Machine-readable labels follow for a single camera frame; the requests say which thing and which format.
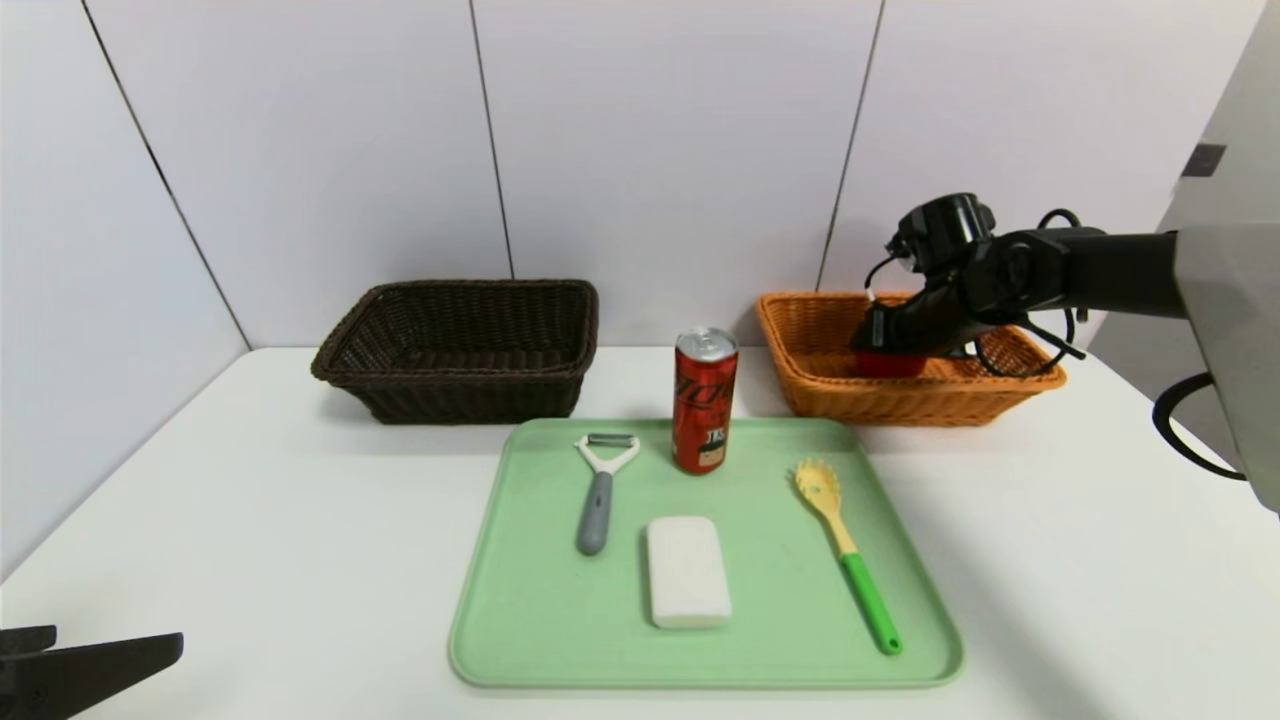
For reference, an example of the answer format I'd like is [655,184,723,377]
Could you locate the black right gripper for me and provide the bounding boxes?
[849,282,957,356]

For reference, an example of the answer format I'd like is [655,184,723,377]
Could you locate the red apple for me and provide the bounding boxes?
[854,348,933,380]

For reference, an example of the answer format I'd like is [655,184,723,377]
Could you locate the red soda can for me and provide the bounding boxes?
[672,326,740,476]

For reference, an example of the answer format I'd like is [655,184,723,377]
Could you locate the yellow pasta spoon green handle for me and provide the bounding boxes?
[793,458,903,657]

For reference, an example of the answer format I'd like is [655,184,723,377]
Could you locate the orange wicker basket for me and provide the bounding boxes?
[755,291,1068,429]

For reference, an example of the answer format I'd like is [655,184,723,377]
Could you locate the dark brown wicker basket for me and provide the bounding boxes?
[311,279,601,426]

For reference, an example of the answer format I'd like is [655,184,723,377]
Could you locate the light green plastic tray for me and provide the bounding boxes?
[448,417,966,689]

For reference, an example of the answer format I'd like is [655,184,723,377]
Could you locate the white soap bar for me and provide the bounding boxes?
[645,515,734,630]

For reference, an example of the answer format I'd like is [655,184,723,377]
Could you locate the thin black camera cable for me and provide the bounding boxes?
[864,250,906,306]

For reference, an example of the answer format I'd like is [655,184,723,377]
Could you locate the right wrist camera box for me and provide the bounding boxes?
[885,222,926,269]

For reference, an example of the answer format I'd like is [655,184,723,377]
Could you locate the thick black shoulder cable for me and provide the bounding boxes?
[1151,372,1248,482]

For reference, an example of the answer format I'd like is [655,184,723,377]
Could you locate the white peeler with grey handle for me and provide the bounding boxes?
[574,434,642,557]

